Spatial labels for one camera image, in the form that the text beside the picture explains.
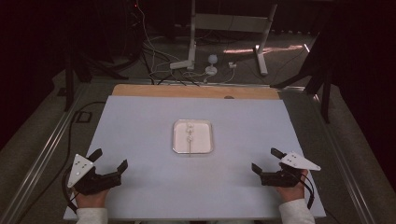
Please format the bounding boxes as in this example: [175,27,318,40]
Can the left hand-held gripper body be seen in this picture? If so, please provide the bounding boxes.
[66,153,122,196]

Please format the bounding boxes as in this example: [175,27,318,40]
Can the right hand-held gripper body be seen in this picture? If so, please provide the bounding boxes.
[260,150,322,189]

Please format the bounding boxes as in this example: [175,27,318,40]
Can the white square tray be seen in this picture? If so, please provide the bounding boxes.
[171,119,216,155]

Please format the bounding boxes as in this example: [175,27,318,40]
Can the thin wooden skewer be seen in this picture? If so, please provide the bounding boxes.
[187,121,192,157]

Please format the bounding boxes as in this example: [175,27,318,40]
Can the person's left hand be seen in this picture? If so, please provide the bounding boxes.
[74,188,110,210]

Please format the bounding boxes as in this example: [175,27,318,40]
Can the person's right hand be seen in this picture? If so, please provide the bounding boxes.
[275,169,309,204]

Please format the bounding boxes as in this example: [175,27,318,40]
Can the pale blue table mat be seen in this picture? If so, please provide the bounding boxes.
[63,94,327,221]

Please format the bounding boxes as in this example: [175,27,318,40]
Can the black tripod stand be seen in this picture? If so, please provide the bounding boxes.
[63,46,129,113]
[269,31,333,124]

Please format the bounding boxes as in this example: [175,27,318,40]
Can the white round device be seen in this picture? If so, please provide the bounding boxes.
[205,53,219,77]

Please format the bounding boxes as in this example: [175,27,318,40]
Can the white power strip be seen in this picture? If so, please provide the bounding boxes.
[169,59,194,70]

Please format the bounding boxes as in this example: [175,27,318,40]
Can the left hand-held gripper cable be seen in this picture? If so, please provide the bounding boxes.
[61,167,79,215]

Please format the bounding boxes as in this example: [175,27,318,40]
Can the hand-held gripper cable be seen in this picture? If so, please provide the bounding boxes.
[298,172,316,210]
[61,167,79,215]

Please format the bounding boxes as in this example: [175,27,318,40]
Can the black floor cable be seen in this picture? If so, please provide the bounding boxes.
[14,100,107,224]

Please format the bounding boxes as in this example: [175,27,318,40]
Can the right hand-held gripper cable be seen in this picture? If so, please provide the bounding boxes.
[298,172,316,210]

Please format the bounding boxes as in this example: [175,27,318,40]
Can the aluminium floor rail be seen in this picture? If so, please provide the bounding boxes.
[0,83,89,224]
[310,92,376,224]

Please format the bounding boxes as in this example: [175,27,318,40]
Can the white cable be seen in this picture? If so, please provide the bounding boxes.
[134,0,188,82]

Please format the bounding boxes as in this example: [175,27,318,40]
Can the white metal stand frame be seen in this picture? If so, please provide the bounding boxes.
[186,0,278,77]

